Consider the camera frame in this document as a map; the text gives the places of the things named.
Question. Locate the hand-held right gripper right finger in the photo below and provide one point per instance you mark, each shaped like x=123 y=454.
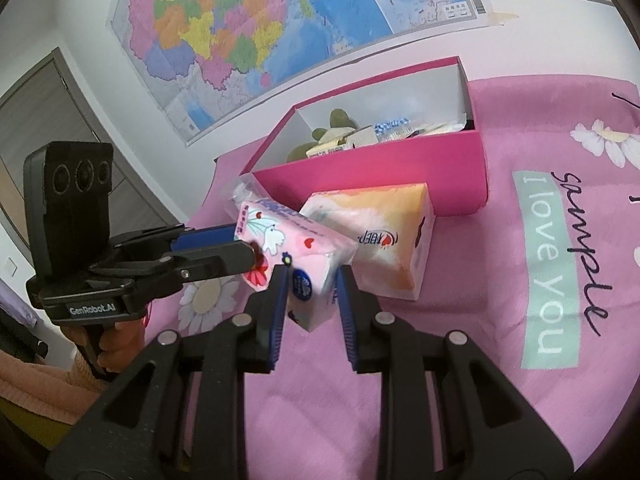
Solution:
x=347 y=310

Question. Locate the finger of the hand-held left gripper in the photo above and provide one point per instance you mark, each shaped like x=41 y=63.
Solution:
x=210 y=238
x=220 y=262

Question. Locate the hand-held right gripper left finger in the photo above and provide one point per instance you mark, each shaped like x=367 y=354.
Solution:
x=277 y=310

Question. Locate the pink tissue pack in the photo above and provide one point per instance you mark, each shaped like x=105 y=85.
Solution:
x=310 y=240

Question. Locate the pink cardboard box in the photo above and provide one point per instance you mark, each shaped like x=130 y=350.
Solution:
x=400 y=180

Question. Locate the green plush toy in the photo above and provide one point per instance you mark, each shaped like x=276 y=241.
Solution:
x=340 y=119

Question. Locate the blue white patterned packet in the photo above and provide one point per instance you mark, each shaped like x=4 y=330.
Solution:
x=392 y=125

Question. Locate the clear plastic packet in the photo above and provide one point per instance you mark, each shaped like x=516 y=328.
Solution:
x=440 y=127

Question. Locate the person's left forearm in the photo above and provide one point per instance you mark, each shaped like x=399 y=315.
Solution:
x=35 y=385

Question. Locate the person's left hand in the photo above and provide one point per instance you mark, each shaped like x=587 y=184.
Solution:
x=122 y=342

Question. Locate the white spray bottle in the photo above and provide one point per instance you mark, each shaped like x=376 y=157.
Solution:
x=247 y=190

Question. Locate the pastel tissue box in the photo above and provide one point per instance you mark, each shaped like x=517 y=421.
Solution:
x=380 y=230

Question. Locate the purple cloth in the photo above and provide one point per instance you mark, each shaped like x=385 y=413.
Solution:
x=15 y=305

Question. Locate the grey wooden door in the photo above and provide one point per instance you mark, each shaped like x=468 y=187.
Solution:
x=75 y=110

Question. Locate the white wall switch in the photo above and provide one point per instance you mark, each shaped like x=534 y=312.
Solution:
x=10 y=266

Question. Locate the colourful wall map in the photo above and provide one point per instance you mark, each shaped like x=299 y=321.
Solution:
x=250 y=35

